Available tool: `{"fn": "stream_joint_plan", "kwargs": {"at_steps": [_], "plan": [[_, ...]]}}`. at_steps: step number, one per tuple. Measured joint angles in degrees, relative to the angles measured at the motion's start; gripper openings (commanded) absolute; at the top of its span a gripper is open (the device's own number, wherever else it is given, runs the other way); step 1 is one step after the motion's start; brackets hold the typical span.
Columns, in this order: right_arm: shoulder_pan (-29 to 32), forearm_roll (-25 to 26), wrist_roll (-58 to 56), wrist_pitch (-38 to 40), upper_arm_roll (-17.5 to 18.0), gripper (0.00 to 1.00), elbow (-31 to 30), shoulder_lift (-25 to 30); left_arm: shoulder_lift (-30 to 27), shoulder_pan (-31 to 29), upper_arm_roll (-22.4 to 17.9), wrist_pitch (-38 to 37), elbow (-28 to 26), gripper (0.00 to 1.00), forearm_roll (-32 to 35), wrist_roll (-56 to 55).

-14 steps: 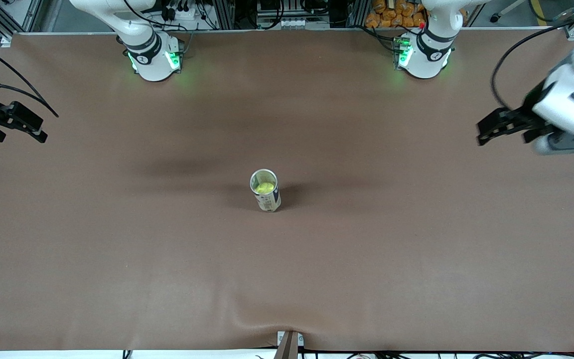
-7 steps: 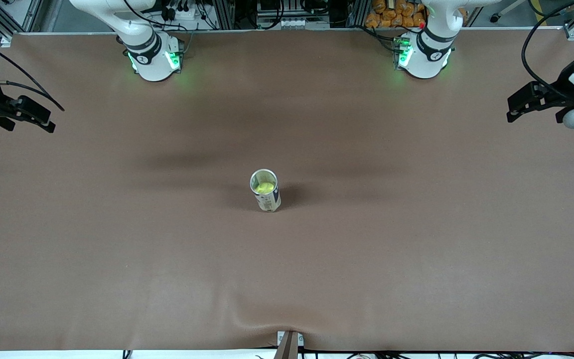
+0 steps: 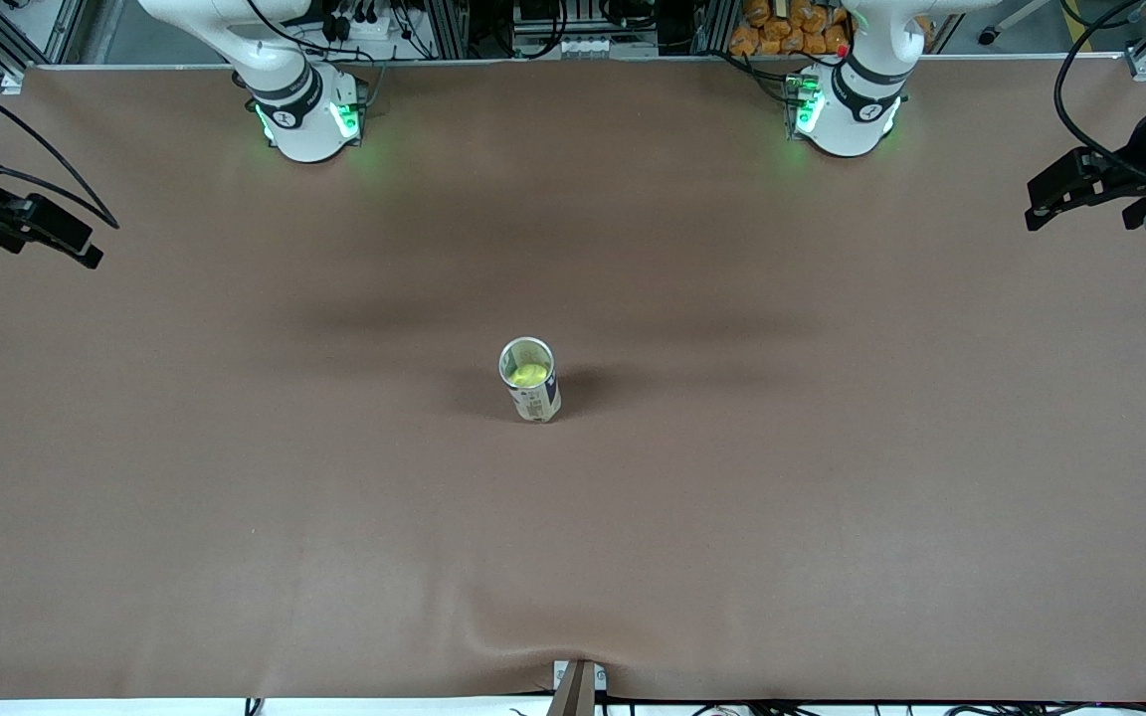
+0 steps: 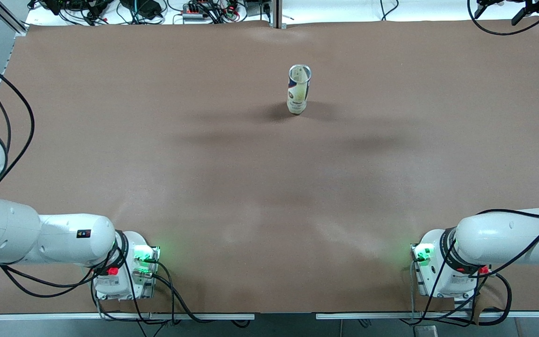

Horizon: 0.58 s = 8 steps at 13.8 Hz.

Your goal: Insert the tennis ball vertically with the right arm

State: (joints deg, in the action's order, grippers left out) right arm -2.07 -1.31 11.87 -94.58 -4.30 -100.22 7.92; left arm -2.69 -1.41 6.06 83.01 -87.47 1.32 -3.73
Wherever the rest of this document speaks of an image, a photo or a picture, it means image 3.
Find white blue tennis ball can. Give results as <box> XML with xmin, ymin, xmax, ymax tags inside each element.
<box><xmin>498</xmin><ymin>336</ymin><xmax>563</xmax><ymax>425</ymax></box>

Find office chair base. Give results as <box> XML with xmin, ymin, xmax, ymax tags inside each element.
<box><xmin>976</xmin><ymin>0</ymin><xmax>1051</xmax><ymax>46</ymax></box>

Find orange packaged goods pile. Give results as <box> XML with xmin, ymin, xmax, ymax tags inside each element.
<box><xmin>729</xmin><ymin>0</ymin><xmax>935</xmax><ymax>57</ymax></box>

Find white power strip black plugs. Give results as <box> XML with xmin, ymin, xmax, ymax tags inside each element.
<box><xmin>319</xmin><ymin>0</ymin><xmax>407</xmax><ymax>43</ymax></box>

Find aluminium equipment rack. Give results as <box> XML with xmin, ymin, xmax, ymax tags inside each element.
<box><xmin>414</xmin><ymin>0</ymin><xmax>743</xmax><ymax>61</ymax></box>

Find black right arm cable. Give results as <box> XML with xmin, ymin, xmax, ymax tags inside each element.
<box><xmin>0</xmin><ymin>55</ymin><xmax>120</xmax><ymax>230</ymax></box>

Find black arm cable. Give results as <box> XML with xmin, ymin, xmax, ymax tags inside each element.
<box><xmin>1052</xmin><ymin>0</ymin><xmax>1146</xmax><ymax>185</ymax></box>
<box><xmin>0</xmin><ymin>55</ymin><xmax>120</xmax><ymax>230</ymax></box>

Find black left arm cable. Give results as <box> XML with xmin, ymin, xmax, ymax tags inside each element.
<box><xmin>1052</xmin><ymin>0</ymin><xmax>1146</xmax><ymax>185</ymax></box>

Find metal table clamp bracket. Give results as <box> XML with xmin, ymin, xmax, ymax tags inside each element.
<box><xmin>553</xmin><ymin>659</ymin><xmax>607</xmax><ymax>716</ymax></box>

